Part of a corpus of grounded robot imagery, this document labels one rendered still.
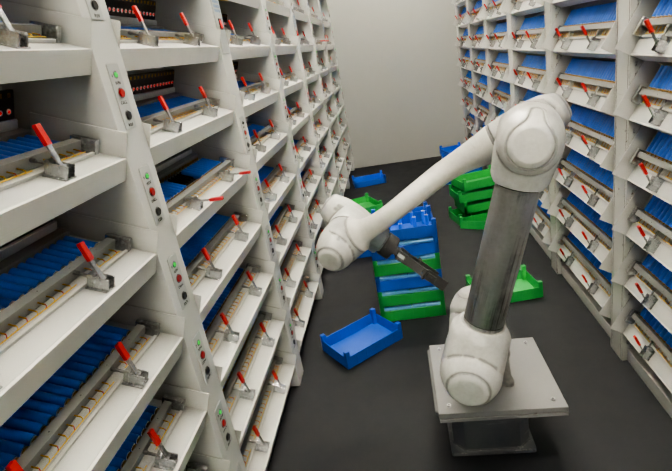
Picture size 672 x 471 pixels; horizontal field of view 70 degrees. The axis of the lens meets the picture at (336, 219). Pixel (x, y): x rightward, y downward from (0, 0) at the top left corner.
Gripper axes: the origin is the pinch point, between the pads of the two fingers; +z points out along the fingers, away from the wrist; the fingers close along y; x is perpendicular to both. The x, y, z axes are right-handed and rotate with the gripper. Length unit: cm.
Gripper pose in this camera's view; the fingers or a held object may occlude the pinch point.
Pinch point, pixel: (437, 279)
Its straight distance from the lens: 150.6
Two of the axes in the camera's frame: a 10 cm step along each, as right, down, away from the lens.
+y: 0.2, -1.0, 10.0
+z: 8.3, 5.6, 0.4
